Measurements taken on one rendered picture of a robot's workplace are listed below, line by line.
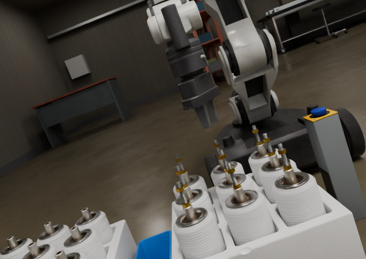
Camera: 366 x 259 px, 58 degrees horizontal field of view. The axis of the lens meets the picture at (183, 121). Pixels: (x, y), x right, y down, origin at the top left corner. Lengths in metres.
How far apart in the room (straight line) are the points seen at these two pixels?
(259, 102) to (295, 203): 0.76
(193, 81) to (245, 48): 0.48
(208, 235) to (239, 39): 0.73
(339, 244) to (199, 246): 0.28
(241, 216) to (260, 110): 0.81
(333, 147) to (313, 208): 0.26
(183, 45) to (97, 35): 8.30
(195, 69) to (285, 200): 0.35
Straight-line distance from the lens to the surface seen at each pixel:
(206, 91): 0.79
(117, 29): 8.92
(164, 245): 1.09
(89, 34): 9.08
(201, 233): 0.74
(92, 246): 0.93
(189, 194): 0.86
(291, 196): 0.75
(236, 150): 1.28
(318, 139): 0.95
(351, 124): 1.36
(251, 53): 1.21
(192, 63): 0.77
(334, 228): 0.77
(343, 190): 1.02
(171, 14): 0.75
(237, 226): 0.75
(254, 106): 1.44
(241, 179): 0.86
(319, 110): 0.96
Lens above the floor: 0.57
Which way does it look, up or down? 9 degrees down
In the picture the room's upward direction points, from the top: 21 degrees counter-clockwise
